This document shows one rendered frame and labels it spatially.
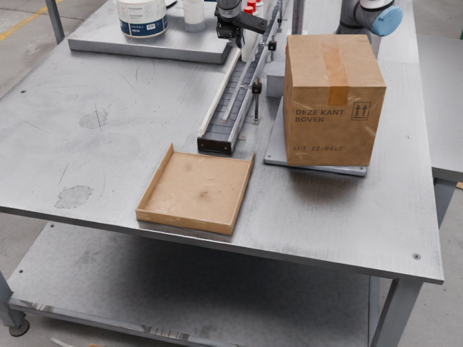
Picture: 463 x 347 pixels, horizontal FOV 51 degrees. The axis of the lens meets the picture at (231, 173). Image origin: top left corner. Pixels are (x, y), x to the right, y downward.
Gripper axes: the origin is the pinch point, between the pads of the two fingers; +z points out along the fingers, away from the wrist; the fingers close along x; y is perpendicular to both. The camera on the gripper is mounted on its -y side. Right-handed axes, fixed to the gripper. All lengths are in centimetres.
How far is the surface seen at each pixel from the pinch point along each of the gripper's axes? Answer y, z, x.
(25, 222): 109, 76, 65
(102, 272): 46, 39, 84
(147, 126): 25.8, -4.1, 36.9
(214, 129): 1.1, -10.4, 37.7
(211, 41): 17.6, 18.8, -12.9
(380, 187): -50, -11, 49
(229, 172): -7, -13, 52
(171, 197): 6, -20, 64
